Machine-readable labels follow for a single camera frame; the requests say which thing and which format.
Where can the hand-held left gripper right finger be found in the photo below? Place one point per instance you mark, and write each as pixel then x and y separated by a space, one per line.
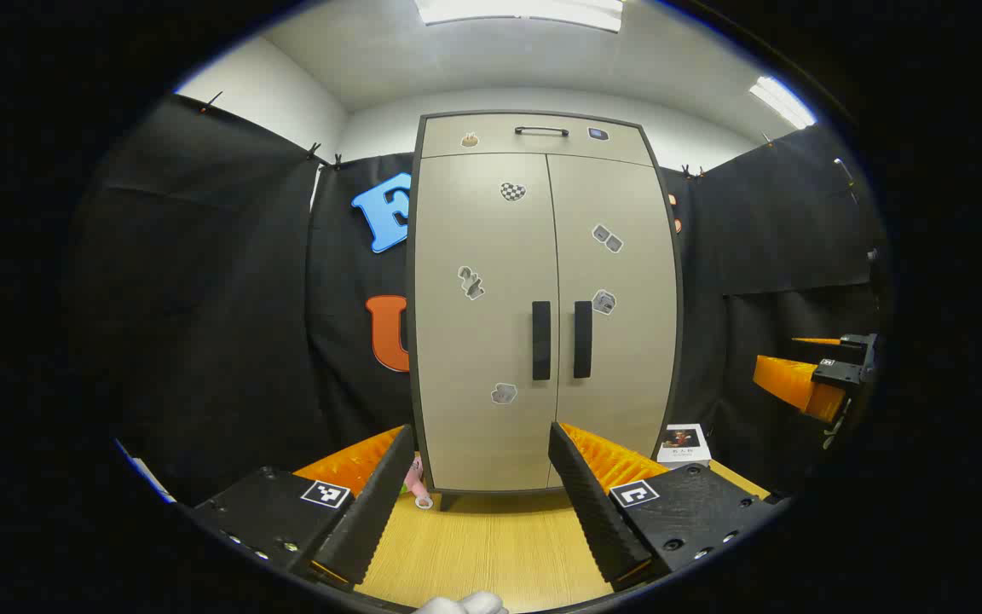
pixel 597 520

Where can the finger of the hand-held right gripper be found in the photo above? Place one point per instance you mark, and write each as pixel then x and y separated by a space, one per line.
pixel 798 384
pixel 856 343

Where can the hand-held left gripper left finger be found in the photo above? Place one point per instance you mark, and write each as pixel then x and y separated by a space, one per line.
pixel 372 520

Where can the grey shoe cabinet door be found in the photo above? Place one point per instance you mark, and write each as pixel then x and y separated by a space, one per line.
pixel 627 384
pixel 478 341

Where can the grey double-door shoe cabinet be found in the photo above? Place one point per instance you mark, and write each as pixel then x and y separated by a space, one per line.
pixel 491 136

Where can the pink plush toy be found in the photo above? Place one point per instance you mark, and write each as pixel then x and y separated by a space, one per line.
pixel 416 482

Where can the small white picture box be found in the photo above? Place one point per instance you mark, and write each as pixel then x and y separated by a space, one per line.
pixel 684 445

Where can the narrow ceiling light panel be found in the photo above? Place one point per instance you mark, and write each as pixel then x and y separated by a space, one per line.
pixel 781 101

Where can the black backdrop cloth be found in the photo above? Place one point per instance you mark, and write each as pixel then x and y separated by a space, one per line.
pixel 227 298

